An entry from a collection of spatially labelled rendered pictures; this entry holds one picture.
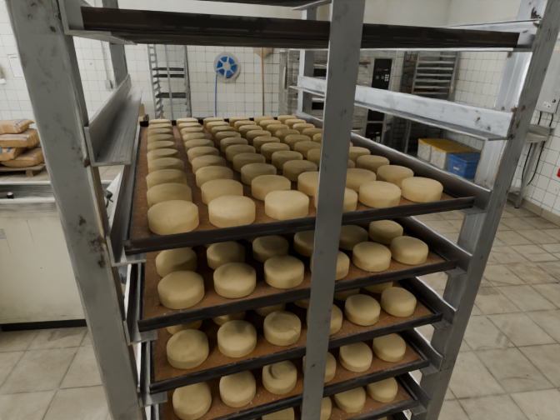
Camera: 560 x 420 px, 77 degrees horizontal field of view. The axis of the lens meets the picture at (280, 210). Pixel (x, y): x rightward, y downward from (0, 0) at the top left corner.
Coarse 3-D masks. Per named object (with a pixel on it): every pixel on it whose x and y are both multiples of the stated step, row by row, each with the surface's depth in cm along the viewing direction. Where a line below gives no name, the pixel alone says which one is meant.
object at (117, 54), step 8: (104, 0) 71; (112, 0) 72; (112, 48) 75; (120, 48) 76; (112, 56) 76; (120, 56) 76; (112, 64) 76; (120, 64) 77; (120, 72) 77; (120, 80) 78
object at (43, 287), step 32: (0, 192) 213; (32, 192) 214; (0, 224) 191; (32, 224) 193; (0, 256) 198; (32, 256) 201; (64, 256) 203; (0, 288) 207; (32, 288) 209; (64, 288) 212; (0, 320) 216; (32, 320) 218; (64, 320) 224
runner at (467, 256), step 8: (400, 224) 59; (408, 224) 57; (416, 224) 55; (424, 224) 53; (416, 232) 55; (424, 232) 53; (432, 232) 52; (424, 240) 54; (432, 240) 52; (440, 240) 50; (448, 240) 49; (432, 248) 52; (440, 248) 51; (448, 248) 49; (456, 248) 48; (448, 256) 49; (456, 256) 48; (464, 256) 47; (472, 256) 46; (464, 264) 47; (448, 272) 46; (456, 272) 46; (464, 272) 46
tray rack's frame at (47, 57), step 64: (64, 64) 24; (512, 64) 38; (64, 128) 25; (512, 128) 39; (64, 192) 27; (320, 192) 35; (320, 256) 38; (320, 320) 42; (128, 384) 36; (320, 384) 47
